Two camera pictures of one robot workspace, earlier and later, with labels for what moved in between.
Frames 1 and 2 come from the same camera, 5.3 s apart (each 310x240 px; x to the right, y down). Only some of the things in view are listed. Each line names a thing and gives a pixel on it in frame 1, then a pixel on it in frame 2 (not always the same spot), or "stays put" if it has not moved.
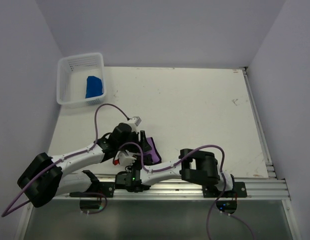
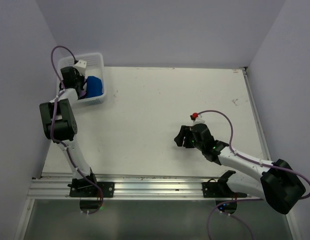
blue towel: x=94 y=86 stays put
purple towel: x=155 y=153 → x=82 y=93
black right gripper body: x=138 y=162 → x=199 y=145
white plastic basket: x=72 y=72 stays put
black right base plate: x=238 y=190 stays put
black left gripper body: x=133 y=137 → x=80 y=79
